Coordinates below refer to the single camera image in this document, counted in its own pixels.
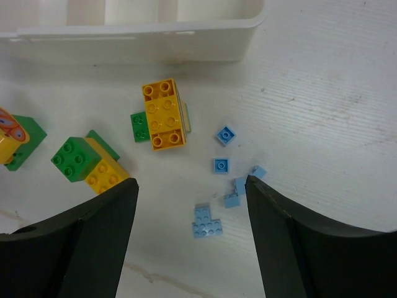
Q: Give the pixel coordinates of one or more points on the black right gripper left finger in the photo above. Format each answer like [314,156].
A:
[77,253]

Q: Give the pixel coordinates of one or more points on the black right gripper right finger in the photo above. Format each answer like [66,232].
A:
[302,253]

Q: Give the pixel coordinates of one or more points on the yellow square duplo brick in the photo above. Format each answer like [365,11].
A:
[106,174]

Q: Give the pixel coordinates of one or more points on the green square duplo brick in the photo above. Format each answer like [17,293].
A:
[76,159]

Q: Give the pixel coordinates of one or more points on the yellow butterfly duplo brick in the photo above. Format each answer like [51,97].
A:
[13,135]

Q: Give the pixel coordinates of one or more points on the small green duplo plate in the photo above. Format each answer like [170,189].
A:
[140,127]

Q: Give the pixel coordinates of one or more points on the yellow long duplo brick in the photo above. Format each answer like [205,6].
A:
[163,107]

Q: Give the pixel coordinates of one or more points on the light blue lego lower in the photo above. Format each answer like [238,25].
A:
[231,200]

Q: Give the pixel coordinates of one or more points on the light blue lego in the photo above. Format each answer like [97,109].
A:
[225,135]
[258,172]
[221,165]
[239,184]
[231,200]

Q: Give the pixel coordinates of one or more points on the light blue lego middle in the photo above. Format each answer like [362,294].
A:
[239,184]

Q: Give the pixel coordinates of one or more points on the light blue lego right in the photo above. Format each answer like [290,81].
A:
[258,172]

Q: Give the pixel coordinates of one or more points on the light blue lego plate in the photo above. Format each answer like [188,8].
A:
[204,225]

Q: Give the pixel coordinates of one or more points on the green brick under stack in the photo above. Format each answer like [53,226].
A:
[99,144]

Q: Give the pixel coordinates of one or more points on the light blue lego upper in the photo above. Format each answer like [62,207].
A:
[225,135]

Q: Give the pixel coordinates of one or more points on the white divided plastic tray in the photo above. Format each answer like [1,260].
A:
[128,32]

